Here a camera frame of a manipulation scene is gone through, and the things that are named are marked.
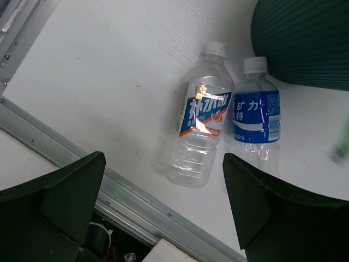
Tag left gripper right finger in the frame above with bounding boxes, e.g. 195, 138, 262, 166
222, 153, 348, 261

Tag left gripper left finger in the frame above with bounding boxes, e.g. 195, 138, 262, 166
1, 152, 106, 261

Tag green plastic soda bottle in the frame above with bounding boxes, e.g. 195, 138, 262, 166
330, 117, 348, 166

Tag clear bottle blue label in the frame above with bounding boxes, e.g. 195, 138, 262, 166
232, 57, 281, 175

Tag clear bottle orange white label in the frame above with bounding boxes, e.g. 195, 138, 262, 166
166, 41, 234, 188

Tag dark green plastic bin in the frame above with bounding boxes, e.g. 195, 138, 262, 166
250, 0, 348, 91

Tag aluminium frame rail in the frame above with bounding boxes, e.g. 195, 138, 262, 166
1, 1, 254, 261

